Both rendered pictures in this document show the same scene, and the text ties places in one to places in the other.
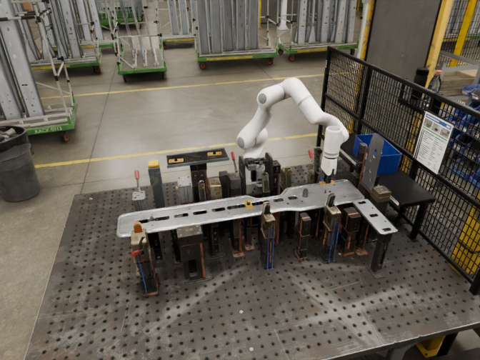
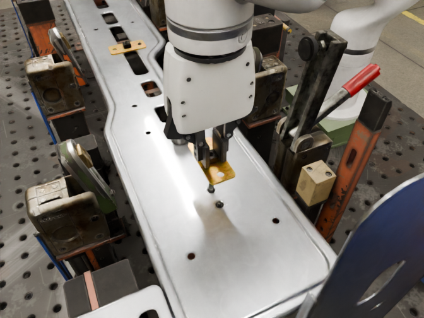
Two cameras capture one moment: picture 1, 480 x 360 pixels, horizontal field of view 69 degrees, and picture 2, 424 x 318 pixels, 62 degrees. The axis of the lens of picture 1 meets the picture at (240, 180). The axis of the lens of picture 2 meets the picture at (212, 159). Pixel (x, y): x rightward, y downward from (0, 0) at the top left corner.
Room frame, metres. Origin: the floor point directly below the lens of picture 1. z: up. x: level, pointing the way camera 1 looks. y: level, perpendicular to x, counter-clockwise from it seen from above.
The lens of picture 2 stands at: (1.62, -0.83, 1.43)
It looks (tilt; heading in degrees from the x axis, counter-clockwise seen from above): 47 degrees down; 78
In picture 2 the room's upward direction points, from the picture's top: straight up
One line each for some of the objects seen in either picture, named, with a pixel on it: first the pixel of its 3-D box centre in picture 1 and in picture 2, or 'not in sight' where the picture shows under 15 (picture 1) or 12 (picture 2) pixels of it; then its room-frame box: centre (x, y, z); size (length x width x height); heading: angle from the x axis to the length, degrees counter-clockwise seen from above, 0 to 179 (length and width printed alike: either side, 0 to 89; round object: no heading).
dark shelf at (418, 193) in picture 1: (373, 163); not in sight; (1.98, -0.87, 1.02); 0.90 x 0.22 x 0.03; 13
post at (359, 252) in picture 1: (362, 230); not in sight; (1.53, -0.69, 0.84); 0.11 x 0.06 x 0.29; 13
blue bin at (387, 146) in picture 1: (375, 153); not in sight; (1.99, -0.87, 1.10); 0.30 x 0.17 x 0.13; 8
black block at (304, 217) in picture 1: (303, 237); (95, 197); (1.48, -0.35, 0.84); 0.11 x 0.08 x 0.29; 13
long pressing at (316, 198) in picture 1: (245, 206); (122, 46); (1.57, -0.03, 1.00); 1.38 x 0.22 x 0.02; 103
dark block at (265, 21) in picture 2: (273, 191); (252, 108); (1.84, -0.21, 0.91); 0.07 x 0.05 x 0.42; 13
